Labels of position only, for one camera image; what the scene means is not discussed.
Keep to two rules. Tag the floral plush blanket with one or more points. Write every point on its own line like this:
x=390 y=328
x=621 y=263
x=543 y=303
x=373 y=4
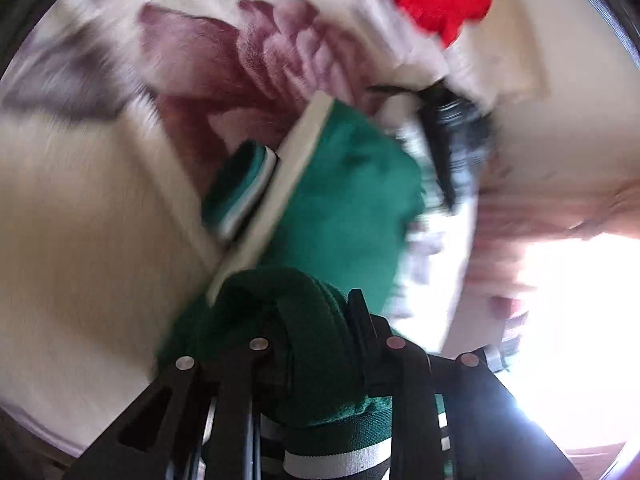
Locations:
x=100 y=241

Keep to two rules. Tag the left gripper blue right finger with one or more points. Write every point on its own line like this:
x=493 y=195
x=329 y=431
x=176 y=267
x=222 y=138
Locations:
x=452 y=418

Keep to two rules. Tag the black leather jacket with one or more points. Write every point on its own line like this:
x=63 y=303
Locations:
x=458 y=136

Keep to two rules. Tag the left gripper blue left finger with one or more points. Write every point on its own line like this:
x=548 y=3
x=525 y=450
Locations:
x=196 y=420

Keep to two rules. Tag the green varsity jacket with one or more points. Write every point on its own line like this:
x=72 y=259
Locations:
x=300 y=225

